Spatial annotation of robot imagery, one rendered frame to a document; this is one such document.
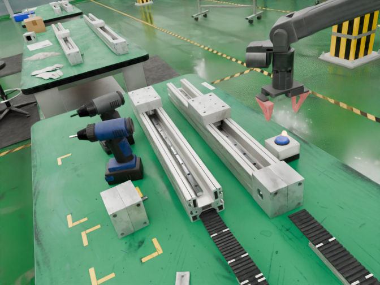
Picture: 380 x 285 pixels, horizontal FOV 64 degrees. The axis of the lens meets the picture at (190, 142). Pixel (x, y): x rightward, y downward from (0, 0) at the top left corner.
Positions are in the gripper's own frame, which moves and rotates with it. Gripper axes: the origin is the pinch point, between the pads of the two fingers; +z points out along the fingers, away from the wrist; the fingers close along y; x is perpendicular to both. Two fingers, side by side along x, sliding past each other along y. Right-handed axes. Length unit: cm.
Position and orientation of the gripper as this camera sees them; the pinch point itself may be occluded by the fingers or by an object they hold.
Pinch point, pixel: (281, 113)
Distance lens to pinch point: 96.9
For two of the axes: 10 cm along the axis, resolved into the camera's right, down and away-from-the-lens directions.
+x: 3.6, 4.7, -8.1
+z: 1.4, 8.3, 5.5
